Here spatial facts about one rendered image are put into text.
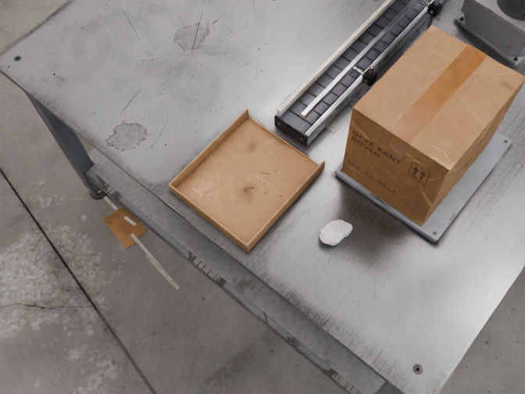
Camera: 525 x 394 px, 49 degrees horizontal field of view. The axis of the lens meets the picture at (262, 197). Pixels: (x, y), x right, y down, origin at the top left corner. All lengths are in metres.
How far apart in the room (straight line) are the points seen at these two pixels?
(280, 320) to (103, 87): 0.93
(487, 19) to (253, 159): 0.76
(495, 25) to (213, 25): 0.80
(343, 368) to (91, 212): 1.21
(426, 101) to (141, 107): 0.78
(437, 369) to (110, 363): 1.28
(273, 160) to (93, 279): 1.10
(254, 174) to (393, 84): 0.43
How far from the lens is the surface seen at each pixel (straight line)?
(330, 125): 1.55
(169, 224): 2.12
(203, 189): 1.46
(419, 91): 1.28
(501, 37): 1.77
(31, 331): 2.37
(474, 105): 1.29
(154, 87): 1.67
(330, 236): 1.36
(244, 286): 1.99
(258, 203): 1.43
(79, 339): 2.29
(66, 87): 1.74
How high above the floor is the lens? 2.11
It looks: 63 degrees down
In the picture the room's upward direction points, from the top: 4 degrees counter-clockwise
